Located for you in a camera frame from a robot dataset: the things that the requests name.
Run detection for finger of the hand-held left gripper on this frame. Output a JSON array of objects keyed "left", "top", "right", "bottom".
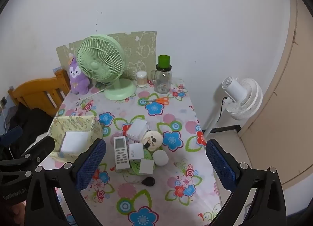
[
  {"left": 0, "top": 126, "right": 23, "bottom": 146},
  {"left": 0, "top": 136, "right": 56, "bottom": 180}
]

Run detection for glass mug jar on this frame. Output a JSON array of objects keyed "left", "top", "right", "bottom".
[{"left": 151, "top": 64, "right": 173, "bottom": 94}]

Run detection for white plain plug charger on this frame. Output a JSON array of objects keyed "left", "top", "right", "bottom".
[{"left": 140, "top": 159, "right": 154, "bottom": 175}]

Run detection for round cream compact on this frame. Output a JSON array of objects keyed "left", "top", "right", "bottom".
[{"left": 142, "top": 131, "right": 163, "bottom": 152}]

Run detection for beige wooden door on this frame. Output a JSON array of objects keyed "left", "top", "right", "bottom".
[{"left": 240, "top": 0, "right": 313, "bottom": 187}]

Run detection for green printed wall board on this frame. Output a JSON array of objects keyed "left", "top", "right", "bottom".
[{"left": 56, "top": 31, "right": 157, "bottom": 81}]

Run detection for green panda mini speaker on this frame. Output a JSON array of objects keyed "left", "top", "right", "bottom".
[{"left": 130, "top": 148, "right": 154, "bottom": 176}]

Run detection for white labelled charger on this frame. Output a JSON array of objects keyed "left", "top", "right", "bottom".
[{"left": 129, "top": 143, "right": 145, "bottom": 161}]

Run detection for orange scissors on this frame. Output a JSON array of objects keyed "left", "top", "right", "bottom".
[{"left": 147, "top": 97, "right": 170, "bottom": 106}]

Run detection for floral tablecloth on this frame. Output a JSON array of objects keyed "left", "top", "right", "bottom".
[{"left": 37, "top": 79, "right": 228, "bottom": 226}]

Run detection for white round speaker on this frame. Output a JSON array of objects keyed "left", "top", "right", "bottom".
[{"left": 153, "top": 150, "right": 169, "bottom": 167}]

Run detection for black fan cable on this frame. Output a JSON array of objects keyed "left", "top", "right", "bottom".
[{"left": 216, "top": 96, "right": 229, "bottom": 121}]

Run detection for yellow-green fabric storage box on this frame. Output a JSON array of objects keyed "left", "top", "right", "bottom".
[{"left": 48, "top": 115, "right": 104, "bottom": 161}]

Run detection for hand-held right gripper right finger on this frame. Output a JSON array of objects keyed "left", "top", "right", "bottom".
[{"left": 205, "top": 139, "right": 290, "bottom": 226}]

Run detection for cotton swab jar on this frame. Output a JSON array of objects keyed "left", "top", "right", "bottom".
[{"left": 136, "top": 71, "right": 148, "bottom": 88}]

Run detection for white fan power cable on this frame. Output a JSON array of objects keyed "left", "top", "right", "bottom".
[{"left": 76, "top": 86, "right": 108, "bottom": 106}]

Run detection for green plastic cup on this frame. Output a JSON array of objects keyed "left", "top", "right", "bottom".
[{"left": 158, "top": 55, "right": 171, "bottom": 68}]

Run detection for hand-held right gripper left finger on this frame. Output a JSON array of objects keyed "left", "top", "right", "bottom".
[{"left": 24, "top": 138, "right": 107, "bottom": 226}]

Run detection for white plastic case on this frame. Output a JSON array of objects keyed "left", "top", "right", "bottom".
[{"left": 127, "top": 118, "right": 149, "bottom": 143}]

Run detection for white remote control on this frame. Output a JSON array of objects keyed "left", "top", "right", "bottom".
[{"left": 113, "top": 136, "right": 130, "bottom": 170}]

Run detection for black key fob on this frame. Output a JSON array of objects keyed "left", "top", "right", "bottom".
[{"left": 136, "top": 176, "right": 156, "bottom": 187}]

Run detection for black clothing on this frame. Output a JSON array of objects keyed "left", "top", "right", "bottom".
[{"left": 5, "top": 105, "right": 54, "bottom": 153}]

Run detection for thin white cable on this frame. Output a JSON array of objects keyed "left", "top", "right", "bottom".
[{"left": 2, "top": 109, "right": 15, "bottom": 160}]

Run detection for green desk fan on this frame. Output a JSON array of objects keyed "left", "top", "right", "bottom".
[{"left": 76, "top": 34, "right": 137, "bottom": 101}]

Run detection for orange wooden chair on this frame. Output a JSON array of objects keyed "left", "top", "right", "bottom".
[{"left": 8, "top": 69, "right": 71, "bottom": 119}]

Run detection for purple plush toy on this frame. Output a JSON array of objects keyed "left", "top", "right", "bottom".
[{"left": 67, "top": 56, "right": 90, "bottom": 95}]

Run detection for white standing fan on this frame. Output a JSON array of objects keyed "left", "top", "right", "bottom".
[{"left": 203, "top": 76, "right": 263, "bottom": 141}]

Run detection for white flat box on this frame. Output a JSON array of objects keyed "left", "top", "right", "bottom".
[{"left": 59, "top": 131, "right": 91, "bottom": 159}]

